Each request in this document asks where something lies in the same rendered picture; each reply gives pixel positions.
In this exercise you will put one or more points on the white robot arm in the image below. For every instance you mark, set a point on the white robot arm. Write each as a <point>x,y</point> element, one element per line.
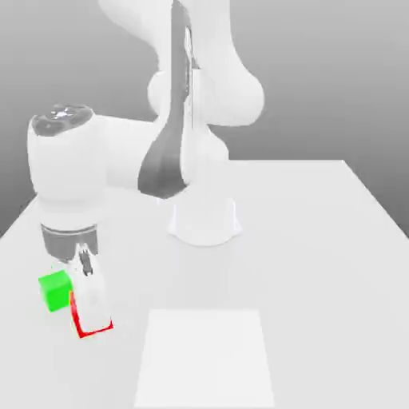
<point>204,96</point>

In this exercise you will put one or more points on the small red cube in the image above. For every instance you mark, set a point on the small red cube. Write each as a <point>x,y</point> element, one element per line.
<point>74,314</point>

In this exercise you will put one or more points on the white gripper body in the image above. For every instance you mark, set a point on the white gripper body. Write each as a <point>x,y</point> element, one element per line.
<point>91,300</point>

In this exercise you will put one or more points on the small green cube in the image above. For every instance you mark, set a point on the small green cube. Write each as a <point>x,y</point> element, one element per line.
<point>54,292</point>

